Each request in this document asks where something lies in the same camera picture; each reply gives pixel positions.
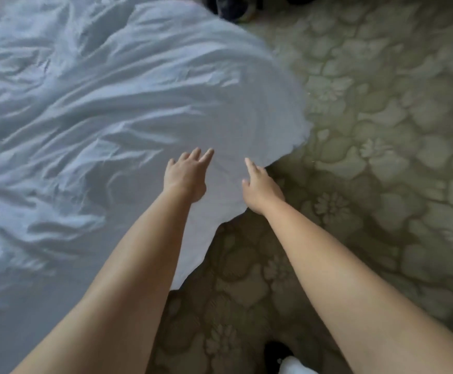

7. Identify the person's right hand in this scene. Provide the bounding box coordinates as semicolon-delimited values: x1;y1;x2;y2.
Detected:
240;157;287;217

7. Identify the person's left hand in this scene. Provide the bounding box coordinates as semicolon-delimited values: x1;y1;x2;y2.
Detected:
163;147;215;205

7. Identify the white duvet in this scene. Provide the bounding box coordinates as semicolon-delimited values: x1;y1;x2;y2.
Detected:
0;0;313;374

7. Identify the person's right forearm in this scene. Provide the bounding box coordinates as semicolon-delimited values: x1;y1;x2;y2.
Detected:
264;200;453;374

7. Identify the person's left forearm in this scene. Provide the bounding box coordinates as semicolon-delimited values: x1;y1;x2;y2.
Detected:
12;191;192;374

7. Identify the person's black right shoe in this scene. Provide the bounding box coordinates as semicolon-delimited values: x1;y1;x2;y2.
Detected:
263;340;296;374

